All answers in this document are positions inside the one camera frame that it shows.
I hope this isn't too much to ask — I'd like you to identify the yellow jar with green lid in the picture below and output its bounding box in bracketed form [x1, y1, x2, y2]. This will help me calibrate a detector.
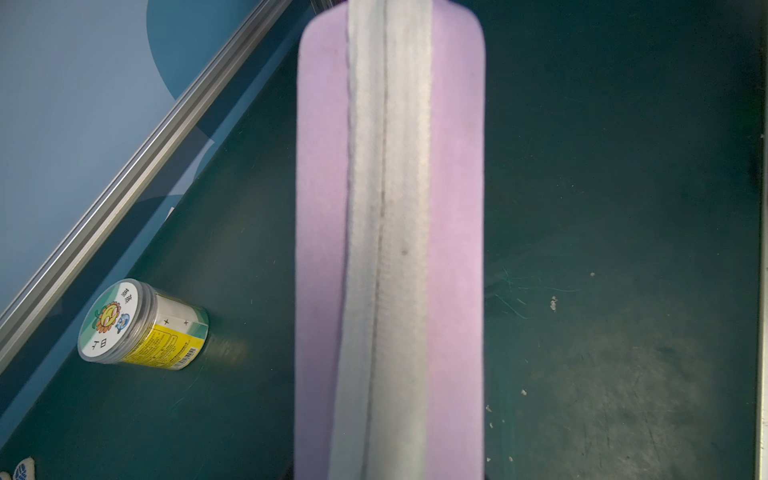
[77, 278, 209, 371]

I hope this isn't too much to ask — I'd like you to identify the white blue dotted work glove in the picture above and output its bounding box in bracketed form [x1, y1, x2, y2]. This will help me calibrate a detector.
[0, 457, 36, 480]

